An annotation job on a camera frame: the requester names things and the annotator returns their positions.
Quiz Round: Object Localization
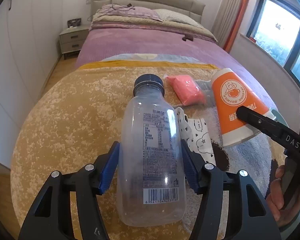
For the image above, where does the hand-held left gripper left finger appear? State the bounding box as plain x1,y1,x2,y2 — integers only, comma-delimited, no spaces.
18,141,120,240

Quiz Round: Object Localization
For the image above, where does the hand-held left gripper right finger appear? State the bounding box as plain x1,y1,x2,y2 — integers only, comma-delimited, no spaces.
180,139,282,240

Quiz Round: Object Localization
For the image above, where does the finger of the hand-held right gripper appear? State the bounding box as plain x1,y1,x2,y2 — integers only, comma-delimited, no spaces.
236,106,283,142

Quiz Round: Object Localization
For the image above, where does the orange paper cup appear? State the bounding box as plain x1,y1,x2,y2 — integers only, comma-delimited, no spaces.
210,68,272,148

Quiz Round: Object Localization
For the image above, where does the clear plastic bottle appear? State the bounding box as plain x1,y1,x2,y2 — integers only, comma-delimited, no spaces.
116,74,187,227

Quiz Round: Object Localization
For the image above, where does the person's right hand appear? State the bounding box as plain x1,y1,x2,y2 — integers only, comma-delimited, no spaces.
265,165,300,222

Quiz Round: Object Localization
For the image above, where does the white patterned paper wrapper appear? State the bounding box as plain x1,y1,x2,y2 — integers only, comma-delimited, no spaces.
175,107,217,167

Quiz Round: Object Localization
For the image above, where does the yellow printed blanket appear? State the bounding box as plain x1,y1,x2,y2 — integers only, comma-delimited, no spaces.
10,54,283,240

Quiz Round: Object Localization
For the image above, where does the stone window sill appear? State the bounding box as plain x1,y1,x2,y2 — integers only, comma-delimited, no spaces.
239,34,300,90

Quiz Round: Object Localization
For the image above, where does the dark framed window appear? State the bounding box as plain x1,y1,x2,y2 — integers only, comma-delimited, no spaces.
246,0,300,88

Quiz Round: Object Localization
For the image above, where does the red-orange plastic bag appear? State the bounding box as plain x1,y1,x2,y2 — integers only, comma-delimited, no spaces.
164,74,207,106

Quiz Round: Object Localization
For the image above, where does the beige and orange curtain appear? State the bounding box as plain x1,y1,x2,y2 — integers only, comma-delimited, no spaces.
211,0,254,53

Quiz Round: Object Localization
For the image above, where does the bed with pink cover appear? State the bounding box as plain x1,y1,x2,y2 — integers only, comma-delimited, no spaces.
75,27,278,105

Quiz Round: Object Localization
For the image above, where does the grey nightstand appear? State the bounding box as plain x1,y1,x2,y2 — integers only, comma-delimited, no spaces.
59,27,90,55

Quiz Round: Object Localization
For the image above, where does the cream patterned pillow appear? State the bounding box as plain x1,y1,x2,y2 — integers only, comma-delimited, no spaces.
154,9,203,28

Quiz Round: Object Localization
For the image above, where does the beige folded quilt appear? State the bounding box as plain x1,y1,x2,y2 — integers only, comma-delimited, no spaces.
90,14,218,43

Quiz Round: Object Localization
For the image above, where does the white wardrobe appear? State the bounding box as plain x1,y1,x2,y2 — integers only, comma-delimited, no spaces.
0,0,65,190

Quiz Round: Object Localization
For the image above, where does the purple pillow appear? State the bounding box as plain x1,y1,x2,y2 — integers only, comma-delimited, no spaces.
96,4,163,22

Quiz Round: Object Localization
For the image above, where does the dark photo frame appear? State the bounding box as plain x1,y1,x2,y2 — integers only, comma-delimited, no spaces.
67,18,82,28

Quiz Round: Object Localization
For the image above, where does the black charging cable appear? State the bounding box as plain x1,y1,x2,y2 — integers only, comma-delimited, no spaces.
87,3,135,22

